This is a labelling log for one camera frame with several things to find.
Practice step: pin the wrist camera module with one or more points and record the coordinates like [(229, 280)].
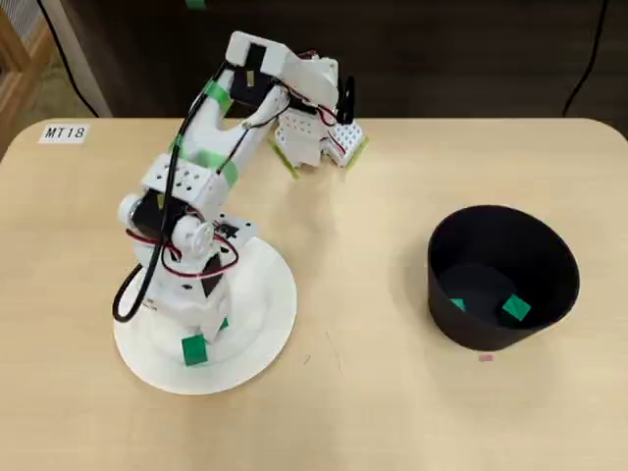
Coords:
[(235, 228)]

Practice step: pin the green tape piece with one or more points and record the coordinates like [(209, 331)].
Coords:
[(196, 3)]

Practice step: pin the light wooden furniture frame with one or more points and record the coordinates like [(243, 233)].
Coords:
[(19, 73)]

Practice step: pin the black round pot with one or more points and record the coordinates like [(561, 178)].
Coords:
[(490, 338)]

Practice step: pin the small pink sticker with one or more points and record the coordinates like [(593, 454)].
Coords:
[(486, 358)]

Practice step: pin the white MT18 label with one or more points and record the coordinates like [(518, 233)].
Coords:
[(64, 132)]

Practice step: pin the green cube block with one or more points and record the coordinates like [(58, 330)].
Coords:
[(194, 350), (457, 304), (224, 325), (516, 308)]

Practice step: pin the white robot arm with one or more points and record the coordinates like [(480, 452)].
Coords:
[(211, 127)]

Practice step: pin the white paper plate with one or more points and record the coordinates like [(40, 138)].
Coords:
[(260, 304)]

